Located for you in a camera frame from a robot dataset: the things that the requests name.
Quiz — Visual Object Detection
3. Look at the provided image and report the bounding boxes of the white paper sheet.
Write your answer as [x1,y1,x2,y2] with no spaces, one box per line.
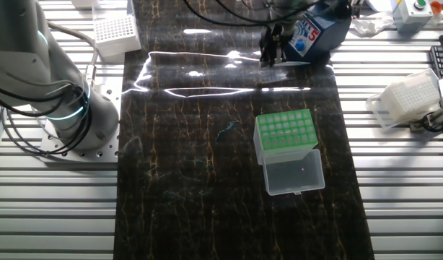
[365,0,392,12]

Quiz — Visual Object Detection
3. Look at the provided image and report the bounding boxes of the grey robot power cable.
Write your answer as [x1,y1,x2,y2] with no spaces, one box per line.
[47,21,100,88]

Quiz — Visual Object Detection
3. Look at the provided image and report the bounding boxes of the metal camera clamp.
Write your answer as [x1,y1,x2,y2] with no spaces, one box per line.
[408,108,443,134]

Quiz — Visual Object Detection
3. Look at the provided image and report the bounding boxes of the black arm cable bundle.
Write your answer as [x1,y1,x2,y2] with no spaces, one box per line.
[0,77,95,157]

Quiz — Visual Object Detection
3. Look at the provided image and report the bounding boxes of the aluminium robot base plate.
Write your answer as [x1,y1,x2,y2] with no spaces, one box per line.
[39,76,124,163]

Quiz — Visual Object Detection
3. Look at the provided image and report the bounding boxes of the green pipette tip holder box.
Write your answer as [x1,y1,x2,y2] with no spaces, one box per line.
[253,108,326,196]

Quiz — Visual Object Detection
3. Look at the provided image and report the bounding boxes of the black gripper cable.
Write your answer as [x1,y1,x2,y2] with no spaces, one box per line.
[183,0,316,29]

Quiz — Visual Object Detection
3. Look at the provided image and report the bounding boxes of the thin grey cable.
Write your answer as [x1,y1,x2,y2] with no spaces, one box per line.
[0,108,63,157]

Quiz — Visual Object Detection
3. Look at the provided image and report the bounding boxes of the grey button control box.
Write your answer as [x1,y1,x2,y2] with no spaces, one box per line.
[390,0,436,36]

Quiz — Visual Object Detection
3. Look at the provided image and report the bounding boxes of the blue vortex mixer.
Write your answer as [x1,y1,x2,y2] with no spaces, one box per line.
[281,2,352,63]

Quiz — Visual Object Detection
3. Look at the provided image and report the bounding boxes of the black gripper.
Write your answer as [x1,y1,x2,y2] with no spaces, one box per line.
[260,23,291,68]

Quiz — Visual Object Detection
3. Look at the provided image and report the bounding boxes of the white crumpled tissue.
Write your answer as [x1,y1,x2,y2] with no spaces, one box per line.
[351,16,395,37]

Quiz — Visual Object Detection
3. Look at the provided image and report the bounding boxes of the white tip rack clear lid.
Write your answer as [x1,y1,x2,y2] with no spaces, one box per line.
[365,67,442,129]
[91,0,142,63]

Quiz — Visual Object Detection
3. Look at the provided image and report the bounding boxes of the large translucent pipette tip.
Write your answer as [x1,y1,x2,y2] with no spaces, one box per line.
[278,60,311,67]

